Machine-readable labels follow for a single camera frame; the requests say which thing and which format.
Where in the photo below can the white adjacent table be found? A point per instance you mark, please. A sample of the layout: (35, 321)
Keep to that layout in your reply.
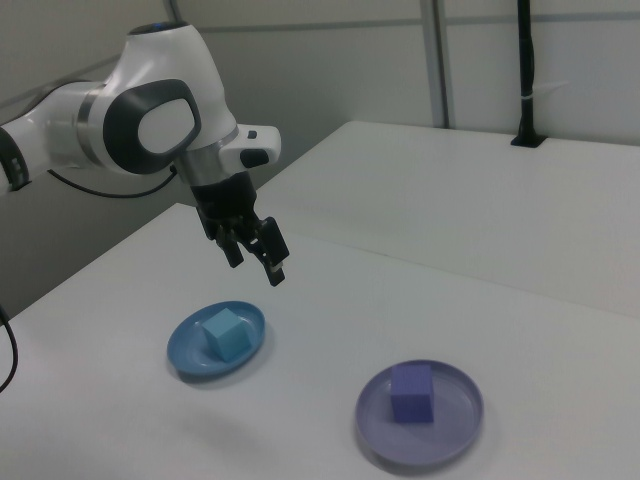
(450, 200)

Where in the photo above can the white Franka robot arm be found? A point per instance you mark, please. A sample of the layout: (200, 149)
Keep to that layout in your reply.
(150, 65)

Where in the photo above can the blue plate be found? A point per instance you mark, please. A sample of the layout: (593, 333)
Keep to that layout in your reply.
(187, 350)

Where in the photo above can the slanted grey partition post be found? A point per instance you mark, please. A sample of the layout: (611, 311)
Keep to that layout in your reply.
(173, 7)

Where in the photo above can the black pole base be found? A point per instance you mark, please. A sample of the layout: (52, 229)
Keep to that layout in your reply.
(527, 142)

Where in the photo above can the light blue cube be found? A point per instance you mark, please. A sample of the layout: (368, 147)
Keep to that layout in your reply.
(227, 335)

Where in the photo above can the white zip tie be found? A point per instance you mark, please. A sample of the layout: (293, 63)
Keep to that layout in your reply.
(527, 95)

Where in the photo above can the purple cube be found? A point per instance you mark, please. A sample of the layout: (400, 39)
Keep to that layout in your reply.
(412, 397)

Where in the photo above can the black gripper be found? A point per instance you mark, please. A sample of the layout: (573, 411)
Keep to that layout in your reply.
(225, 200)

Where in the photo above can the purple plate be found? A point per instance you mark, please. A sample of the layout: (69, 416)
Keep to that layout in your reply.
(450, 425)

